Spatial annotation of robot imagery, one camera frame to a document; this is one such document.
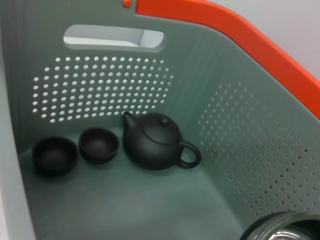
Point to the glass teacup with black base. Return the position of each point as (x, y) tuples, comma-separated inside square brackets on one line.
[(287, 230)]

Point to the dark clay teacup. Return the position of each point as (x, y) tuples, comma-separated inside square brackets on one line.
[(55, 157), (98, 146)]

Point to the grey perforated storage bin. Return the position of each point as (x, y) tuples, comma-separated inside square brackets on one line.
[(160, 200)]

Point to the dark clay teapot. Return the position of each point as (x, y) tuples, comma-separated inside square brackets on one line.
[(155, 145)]

